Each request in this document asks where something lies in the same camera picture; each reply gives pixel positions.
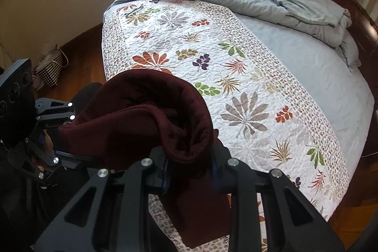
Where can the maroon pants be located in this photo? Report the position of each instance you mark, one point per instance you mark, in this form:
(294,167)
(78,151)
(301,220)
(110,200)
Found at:
(133,110)

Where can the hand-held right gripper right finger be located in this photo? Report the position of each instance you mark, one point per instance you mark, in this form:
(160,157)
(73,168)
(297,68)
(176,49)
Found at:
(236,178)

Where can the beige curtain behind headboard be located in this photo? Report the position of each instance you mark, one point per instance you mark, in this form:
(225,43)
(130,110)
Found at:
(366,1)

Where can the light blue bed sheet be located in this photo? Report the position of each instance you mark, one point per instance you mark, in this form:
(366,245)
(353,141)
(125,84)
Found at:
(310,69)

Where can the floral quilted bedspread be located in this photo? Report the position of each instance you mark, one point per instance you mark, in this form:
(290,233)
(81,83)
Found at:
(236,86)

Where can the striped tote bag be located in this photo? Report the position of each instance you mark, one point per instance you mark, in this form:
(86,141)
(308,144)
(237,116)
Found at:
(51,70)

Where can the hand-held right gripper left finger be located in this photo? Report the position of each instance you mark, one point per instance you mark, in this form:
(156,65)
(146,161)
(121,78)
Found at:
(153,170)

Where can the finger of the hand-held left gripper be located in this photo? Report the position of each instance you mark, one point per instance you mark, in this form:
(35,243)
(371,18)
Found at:
(56,110)
(56,162)

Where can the eyeglasses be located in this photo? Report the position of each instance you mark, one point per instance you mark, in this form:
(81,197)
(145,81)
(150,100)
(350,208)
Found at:
(134,10)

